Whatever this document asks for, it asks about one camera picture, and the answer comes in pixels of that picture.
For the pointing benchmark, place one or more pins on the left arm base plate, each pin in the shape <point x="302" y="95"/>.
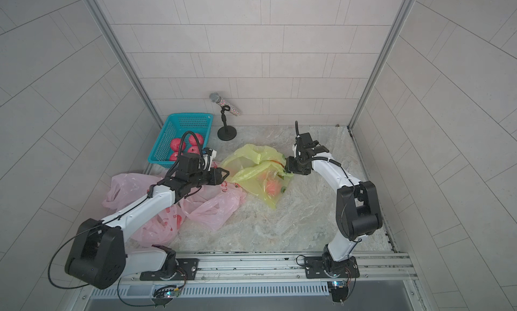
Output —
<point x="177" y="270"/>

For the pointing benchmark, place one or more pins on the pink plastic bag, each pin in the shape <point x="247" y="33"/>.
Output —
<point x="148" y="219"/>
<point x="213" y="205"/>

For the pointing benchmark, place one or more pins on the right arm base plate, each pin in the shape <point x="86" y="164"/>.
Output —
<point x="326" y="268"/>

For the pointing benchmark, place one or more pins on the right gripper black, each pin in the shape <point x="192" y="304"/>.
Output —
<point x="291" y="162"/>

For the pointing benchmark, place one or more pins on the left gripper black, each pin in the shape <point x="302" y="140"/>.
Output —
<point x="216" y="176"/>

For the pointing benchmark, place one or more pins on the yellow-green plastic bag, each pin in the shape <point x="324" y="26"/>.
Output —
<point x="252" y="166"/>

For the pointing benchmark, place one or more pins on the aluminium rail frame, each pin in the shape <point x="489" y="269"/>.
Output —
<point x="246" y="275"/>

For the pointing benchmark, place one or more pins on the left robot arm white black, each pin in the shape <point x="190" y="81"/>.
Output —
<point x="98" y="256"/>

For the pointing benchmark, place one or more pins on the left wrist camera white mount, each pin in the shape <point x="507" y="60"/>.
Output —
<point x="208" y="156"/>

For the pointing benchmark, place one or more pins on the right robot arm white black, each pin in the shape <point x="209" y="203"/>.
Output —
<point x="357" y="208"/>

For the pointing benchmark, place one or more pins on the pink plastic bag back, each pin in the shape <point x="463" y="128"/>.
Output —
<point x="213" y="205"/>

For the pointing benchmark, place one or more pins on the microphone on black stand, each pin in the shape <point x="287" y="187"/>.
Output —
<point x="226" y="132"/>

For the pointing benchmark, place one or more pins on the left circuit board with cables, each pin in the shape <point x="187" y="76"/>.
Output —
<point x="163" y="296"/>

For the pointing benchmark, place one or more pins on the right circuit board with cables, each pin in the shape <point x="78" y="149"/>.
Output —
<point x="339" y="290"/>

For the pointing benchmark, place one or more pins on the red apple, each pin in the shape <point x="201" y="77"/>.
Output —
<point x="177" y="145"/>
<point x="273" y="188"/>
<point x="196" y="139"/>
<point x="194" y="150"/>
<point x="173" y="157"/>

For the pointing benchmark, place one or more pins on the circuit board with cables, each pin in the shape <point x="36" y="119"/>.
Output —
<point x="339" y="290"/>
<point x="163" y="296"/>

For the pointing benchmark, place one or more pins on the teal plastic basket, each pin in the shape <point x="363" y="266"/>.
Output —
<point x="174" y="128"/>

